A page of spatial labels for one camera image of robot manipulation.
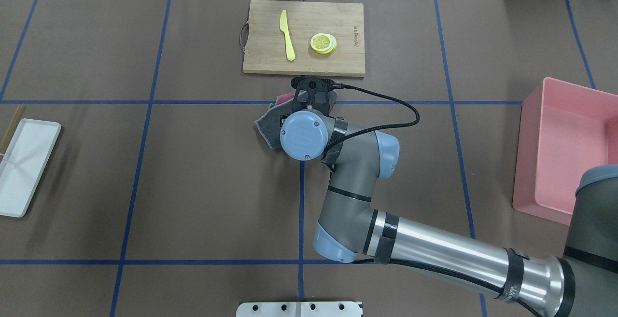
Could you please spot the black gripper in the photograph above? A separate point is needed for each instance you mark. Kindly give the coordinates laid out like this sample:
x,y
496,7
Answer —
x,y
286,114

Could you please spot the grey and pink cloth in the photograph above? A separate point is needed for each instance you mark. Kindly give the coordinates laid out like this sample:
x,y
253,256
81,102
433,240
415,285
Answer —
x,y
269,124

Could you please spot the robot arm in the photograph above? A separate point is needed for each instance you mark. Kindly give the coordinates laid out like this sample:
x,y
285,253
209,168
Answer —
x,y
580,283

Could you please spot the yellow plastic knife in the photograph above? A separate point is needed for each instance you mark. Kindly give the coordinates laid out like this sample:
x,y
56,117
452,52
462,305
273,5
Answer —
x,y
284,28

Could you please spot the lemon slices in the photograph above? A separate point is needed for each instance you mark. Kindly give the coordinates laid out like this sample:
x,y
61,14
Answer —
x,y
323,43

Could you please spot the bamboo cutting board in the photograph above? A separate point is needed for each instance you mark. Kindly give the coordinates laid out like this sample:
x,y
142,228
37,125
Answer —
x,y
265,50

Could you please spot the pink plastic bin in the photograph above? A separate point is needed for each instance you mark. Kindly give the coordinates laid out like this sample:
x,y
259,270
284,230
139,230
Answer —
x,y
565,130

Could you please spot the wooden chopstick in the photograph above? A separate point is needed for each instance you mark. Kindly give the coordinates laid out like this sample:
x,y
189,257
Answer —
x,y
12,127

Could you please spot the white rectangular tray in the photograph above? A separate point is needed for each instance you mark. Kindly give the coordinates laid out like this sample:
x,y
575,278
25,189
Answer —
x,y
24,163

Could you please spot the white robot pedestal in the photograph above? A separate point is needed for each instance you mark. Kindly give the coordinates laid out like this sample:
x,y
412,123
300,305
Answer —
x,y
301,309

